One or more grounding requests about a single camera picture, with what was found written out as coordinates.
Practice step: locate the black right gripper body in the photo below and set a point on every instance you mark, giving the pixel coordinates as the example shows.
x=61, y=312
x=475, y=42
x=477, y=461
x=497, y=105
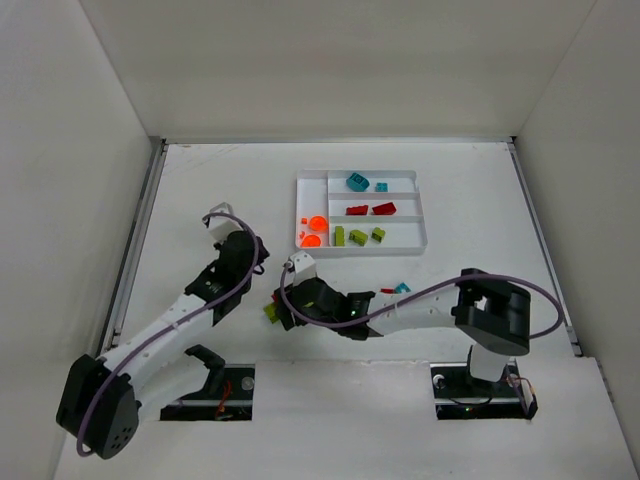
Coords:
x=286, y=308

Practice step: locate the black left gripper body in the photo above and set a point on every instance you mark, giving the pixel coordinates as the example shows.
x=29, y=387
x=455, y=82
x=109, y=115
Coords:
x=251, y=248

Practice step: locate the orange dome lego piece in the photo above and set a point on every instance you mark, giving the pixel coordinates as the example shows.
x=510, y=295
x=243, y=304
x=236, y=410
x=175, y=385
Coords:
x=311, y=241

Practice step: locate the orange curved lego piece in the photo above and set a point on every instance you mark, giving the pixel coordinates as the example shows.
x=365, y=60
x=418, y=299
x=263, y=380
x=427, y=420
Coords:
x=318, y=223

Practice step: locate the green curved lego brick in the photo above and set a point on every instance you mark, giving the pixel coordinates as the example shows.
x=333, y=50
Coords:
x=358, y=237

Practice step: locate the green small lego brick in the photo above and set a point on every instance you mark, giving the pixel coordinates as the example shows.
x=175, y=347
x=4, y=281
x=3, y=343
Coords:
x=377, y=234

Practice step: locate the red 2x4 lego brick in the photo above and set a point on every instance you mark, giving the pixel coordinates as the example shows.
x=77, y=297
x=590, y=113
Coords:
x=361, y=210

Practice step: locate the red sloped lego brick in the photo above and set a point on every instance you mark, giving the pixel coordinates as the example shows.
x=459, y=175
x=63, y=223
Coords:
x=384, y=209

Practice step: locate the colorful monster lego figure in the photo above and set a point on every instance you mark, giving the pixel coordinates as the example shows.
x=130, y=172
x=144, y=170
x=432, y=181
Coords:
x=357, y=183

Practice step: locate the cyan small lego brick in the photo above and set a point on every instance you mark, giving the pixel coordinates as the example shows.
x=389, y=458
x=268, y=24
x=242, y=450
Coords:
x=382, y=187

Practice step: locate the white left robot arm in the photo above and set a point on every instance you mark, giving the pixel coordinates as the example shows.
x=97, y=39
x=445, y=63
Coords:
x=104, y=397

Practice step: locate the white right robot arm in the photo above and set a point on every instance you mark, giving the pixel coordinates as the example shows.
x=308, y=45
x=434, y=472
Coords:
x=494, y=314

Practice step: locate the red and green lego block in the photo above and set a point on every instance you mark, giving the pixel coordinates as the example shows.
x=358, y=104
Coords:
x=271, y=310

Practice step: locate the white divided sorting tray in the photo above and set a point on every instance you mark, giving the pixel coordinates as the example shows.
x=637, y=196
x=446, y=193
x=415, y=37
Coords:
x=324, y=192

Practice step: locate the cyan square lego brick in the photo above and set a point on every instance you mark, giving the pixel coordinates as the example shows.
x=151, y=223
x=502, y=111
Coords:
x=402, y=288

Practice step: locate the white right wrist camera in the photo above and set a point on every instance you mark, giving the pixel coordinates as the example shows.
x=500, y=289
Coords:
x=301, y=266

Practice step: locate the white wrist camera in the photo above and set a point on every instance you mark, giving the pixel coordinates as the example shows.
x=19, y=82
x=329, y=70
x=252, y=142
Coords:
x=301, y=266
x=217, y=222

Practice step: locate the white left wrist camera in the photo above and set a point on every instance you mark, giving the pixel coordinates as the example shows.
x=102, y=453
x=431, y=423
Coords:
x=217, y=222

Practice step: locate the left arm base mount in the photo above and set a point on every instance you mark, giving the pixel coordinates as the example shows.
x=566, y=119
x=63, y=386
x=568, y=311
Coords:
x=225, y=396

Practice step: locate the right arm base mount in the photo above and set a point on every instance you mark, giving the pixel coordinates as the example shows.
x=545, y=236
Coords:
x=459, y=396

